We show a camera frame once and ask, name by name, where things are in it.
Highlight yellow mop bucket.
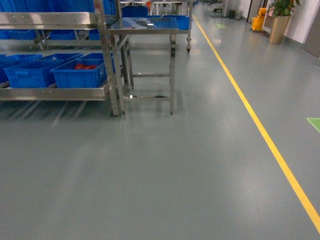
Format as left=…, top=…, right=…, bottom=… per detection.
left=250, top=8, right=267, bottom=32

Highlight stainless steel shelf rack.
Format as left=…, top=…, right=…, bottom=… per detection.
left=0, top=0, right=125, bottom=116

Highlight gold planter pot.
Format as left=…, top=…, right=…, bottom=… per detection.
left=268, top=16, right=291, bottom=45

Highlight blue bin far left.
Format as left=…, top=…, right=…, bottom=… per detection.
left=0, top=54, right=42, bottom=84

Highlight blue plastic bin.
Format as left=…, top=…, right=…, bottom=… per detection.
left=4, top=53, right=83, bottom=88

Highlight blue bin with red bags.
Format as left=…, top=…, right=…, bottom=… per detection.
left=50, top=52, right=107, bottom=89

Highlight green potted plant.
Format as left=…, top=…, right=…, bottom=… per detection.
left=267, top=0, right=301, bottom=18

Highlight red bubble wrap bags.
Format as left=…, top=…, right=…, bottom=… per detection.
left=74, top=62, right=97, bottom=70

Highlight stainless steel table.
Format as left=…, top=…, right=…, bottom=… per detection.
left=107, top=17, right=191, bottom=115

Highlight blue bin on table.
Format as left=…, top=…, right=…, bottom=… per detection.
left=175, top=15, right=190, bottom=31

